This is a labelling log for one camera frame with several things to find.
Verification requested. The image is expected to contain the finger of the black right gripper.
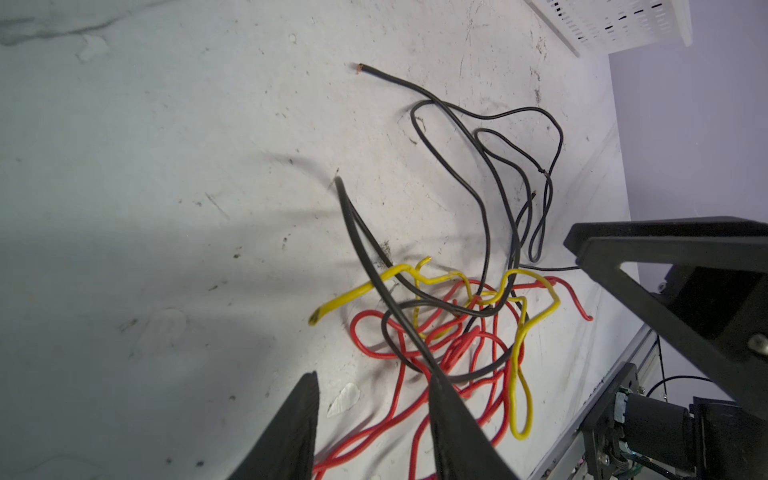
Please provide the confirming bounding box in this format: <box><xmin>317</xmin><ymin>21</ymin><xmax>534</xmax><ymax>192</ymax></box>
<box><xmin>564</xmin><ymin>217</ymin><xmax>767</xmax><ymax>419</ymax></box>

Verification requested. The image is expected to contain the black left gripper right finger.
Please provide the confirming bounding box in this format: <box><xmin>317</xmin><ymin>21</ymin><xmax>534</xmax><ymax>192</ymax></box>
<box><xmin>428</xmin><ymin>374</ymin><xmax>517</xmax><ymax>480</ymax></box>

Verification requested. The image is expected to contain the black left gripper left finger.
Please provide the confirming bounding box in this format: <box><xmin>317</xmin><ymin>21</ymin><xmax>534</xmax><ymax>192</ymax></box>
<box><xmin>228</xmin><ymin>372</ymin><xmax>320</xmax><ymax>479</ymax></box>

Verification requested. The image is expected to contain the cable bundle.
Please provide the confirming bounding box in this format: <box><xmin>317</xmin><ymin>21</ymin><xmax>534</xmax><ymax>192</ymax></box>
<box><xmin>307</xmin><ymin>62</ymin><xmax>595</xmax><ymax>480</ymax></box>

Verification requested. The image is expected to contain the white plastic basket right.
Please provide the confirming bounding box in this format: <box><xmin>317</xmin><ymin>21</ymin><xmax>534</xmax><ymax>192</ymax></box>
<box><xmin>526</xmin><ymin>0</ymin><xmax>693</xmax><ymax>57</ymax></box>

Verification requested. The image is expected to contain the front rail with cables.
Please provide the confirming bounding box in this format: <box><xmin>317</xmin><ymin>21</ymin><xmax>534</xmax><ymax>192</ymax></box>
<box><xmin>529</xmin><ymin>326</ymin><xmax>661</xmax><ymax>479</ymax></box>

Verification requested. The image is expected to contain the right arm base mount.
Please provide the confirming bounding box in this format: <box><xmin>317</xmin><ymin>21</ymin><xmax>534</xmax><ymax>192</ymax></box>
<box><xmin>614</xmin><ymin>392</ymin><xmax>767</xmax><ymax>479</ymax></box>

